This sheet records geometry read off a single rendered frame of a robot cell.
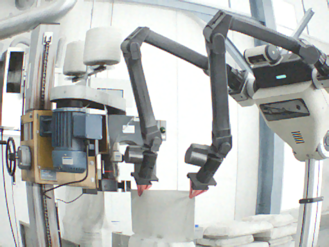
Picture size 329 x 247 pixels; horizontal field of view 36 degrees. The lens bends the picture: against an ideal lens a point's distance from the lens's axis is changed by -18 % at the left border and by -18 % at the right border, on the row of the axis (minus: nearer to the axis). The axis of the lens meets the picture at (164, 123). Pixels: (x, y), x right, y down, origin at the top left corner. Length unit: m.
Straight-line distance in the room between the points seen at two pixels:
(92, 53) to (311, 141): 0.98
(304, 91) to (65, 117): 0.93
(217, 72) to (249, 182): 6.48
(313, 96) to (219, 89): 0.46
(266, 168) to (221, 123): 6.49
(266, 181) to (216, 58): 6.62
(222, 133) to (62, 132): 0.62
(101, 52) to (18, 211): 3.09
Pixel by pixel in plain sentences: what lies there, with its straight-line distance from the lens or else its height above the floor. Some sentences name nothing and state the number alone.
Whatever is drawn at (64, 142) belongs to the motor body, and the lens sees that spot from 2.22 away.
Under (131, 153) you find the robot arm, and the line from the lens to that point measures 2.33.
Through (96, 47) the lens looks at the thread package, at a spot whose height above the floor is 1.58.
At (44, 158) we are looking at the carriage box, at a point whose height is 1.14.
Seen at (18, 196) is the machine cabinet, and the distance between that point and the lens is 5.18.
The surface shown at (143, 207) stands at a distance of 2.44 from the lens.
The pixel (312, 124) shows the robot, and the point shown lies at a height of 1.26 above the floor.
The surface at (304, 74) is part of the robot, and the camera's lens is 2.19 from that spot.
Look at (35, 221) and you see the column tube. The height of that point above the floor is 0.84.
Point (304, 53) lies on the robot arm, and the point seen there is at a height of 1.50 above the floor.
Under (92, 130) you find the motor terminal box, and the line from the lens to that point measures 2.19.
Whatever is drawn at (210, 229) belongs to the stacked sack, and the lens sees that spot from 5.29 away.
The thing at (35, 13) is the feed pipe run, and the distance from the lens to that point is 5.03.
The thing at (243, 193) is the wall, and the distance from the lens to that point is 8.25.
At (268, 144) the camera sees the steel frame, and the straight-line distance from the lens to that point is 8.43.
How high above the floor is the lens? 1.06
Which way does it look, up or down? 6 degrees up
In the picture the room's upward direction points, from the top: straight up
